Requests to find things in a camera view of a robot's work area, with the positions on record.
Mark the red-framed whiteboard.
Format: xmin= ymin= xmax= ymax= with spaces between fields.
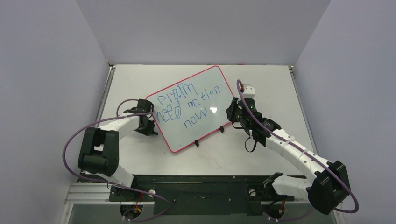
xmin=146 ymin=65 xmax=234 ymax=153

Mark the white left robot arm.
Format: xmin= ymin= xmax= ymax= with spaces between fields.
xmin=78 ymin=99 xmax=157 ymax=201

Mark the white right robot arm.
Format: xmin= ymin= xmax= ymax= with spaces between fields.
xmin=226 ymin=98 xmax=352 ymax=215

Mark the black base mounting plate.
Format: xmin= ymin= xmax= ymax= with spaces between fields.
xmin=77 ymin=174 xmax=325 ymax=216

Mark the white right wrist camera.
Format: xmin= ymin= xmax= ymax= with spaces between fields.
xmin=241 ymin=84 xmax=256 ymax=98

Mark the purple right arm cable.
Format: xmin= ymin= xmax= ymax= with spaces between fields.
xmin=236 ymin=79 xmax=360 ymax=222

